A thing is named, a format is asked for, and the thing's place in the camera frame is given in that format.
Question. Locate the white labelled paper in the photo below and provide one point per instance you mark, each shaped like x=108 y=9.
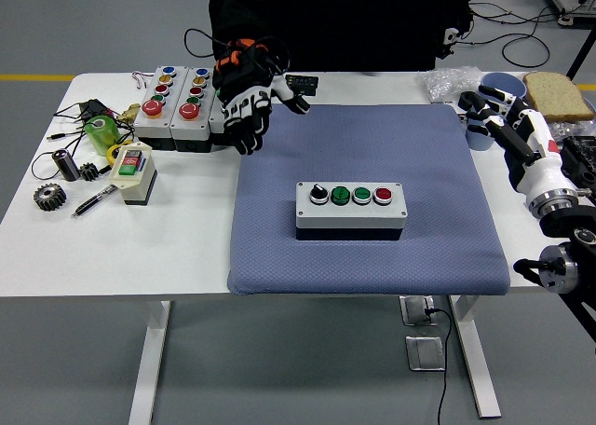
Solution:
x=442 y=105

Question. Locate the black silver pen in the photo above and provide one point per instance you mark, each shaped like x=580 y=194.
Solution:
x=93 y=202

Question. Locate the green cylinder roll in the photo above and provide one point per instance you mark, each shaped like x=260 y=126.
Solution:
x=103 y=136

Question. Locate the grey metal frame equipment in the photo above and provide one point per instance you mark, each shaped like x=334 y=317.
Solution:
x=568 y=1

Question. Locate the person's left gloved hand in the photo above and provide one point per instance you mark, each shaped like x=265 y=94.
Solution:
x=450 y=37

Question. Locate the metal floor outlet plate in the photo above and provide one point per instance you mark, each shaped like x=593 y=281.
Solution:
x=414 y=311
x=424 y=352

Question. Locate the cream red-green switch box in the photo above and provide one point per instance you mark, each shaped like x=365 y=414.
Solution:
x=135 y=185

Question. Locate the black capacitor cylinder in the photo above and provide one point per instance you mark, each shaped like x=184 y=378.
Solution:
x=67 y=166

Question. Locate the person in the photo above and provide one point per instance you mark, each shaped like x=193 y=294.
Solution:
x=349 y=19

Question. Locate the four-button control box with knob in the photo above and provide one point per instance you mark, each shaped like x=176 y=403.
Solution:
x=218 y=129
x=349 y=215

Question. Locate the white table leg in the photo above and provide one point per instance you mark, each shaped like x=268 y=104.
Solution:
x=475 y=350
x=151 y=350

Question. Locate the clear bubble wrap bag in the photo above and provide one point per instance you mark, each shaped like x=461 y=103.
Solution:
x=447 y=82

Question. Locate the five-button box with emergency stop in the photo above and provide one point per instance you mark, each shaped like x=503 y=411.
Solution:
x=188 y=127
x=151 y=124

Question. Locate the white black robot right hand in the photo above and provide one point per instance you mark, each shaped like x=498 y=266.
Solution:
x=545 y=173

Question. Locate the yellow tape roll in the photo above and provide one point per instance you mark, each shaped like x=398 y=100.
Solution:
x=112 y=154

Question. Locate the small black gear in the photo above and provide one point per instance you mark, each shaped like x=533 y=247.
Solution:
x=88 y=172

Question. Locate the large grey steel gear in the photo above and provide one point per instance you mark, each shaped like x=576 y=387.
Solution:
x=50 y=197

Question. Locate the slice of bread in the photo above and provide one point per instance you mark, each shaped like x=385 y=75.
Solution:
x=556 y=96

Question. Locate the person's right gloved hand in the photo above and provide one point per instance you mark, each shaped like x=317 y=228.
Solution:
x=247 y=99

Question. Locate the black digital meter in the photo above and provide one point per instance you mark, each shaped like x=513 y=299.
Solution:
x=306 y=83

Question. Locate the black mechanical device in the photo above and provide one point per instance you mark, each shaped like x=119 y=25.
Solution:
x=579 y=161

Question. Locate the clear bag of metal nuts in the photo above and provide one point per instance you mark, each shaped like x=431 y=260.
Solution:
x=575 y=129

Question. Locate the blue-grey quilted mat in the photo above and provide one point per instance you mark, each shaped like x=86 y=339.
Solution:
x=372 y=136

